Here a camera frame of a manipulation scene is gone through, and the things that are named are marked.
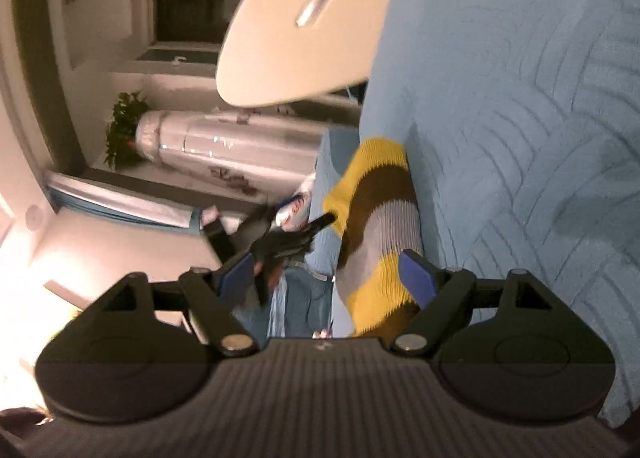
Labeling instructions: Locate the white oval board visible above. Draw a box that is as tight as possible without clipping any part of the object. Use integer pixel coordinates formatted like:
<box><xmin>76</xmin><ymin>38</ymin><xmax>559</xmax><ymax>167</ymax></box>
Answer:
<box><xmin>215</xmin><ymin>0</ymin><xmax>407</xmax><ymax>110</ymax></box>

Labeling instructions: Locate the colourful printed packet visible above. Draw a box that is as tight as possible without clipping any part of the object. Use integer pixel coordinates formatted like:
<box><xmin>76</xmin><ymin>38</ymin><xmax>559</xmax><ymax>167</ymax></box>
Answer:
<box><xmin>276</xmin><ymin>192</ymin><xmax>315</xmax><ymax>233</ymax></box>

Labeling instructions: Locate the green leafy plant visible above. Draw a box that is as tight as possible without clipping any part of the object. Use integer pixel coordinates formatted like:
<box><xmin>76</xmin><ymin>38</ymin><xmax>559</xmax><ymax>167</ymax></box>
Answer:
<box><xmin>104</xmin><ymin>92</ymin><xmax>150</xmax><ymax>171</ymax></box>

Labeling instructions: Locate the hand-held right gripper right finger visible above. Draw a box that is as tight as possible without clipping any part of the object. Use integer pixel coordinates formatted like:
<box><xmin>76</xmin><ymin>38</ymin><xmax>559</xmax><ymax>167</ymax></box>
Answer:
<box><xmin>390</xmin><ymin>249</ymin><xmax>557</xmax><ymax>355</ymax></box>

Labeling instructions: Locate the blue pillow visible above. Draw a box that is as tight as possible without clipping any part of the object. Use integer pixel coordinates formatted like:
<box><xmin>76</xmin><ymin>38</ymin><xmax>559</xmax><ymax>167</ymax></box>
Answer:
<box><xmin>300</xmin><ymin>128</ymin><xmax>363</xmax><ymax>284</ymax></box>

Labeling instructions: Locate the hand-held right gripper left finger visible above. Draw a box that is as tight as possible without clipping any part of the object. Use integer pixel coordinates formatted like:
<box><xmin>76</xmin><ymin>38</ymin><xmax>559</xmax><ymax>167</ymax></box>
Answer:
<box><xmin>95</xmin><ymin>253</ymin><xmax>257</xmax><ymax>358</ymax></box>

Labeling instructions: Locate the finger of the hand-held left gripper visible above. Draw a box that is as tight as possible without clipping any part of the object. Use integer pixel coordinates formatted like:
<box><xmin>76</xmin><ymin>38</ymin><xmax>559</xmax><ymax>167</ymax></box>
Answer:
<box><xmin>300</xmin><ymin>212</ymin><xmax>337</xmax><ymax>244</ymax></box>

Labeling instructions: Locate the silver patterned cylinder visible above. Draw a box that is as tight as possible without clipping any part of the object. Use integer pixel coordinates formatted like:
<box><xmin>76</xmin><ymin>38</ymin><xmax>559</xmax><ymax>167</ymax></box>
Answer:
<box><xmin>134</xmin><ymin>108</ymin><xmax>323</xmax><ymax>200</ymax></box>

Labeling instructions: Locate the striped knitted sweater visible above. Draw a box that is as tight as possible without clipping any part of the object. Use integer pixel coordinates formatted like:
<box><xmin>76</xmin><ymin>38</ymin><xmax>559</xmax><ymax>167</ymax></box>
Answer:
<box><xmin>321</xmin><ymin>137</ymin><xmax>427</xmax><ymax>339</ymax></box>

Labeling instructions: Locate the blue quilted blanket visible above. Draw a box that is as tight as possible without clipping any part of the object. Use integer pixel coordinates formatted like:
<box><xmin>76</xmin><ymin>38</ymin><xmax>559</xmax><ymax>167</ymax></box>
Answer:
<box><xmin>357</xmin><ymin>0</ymin><xmax>640</xmax><ymax>431</ymax></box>

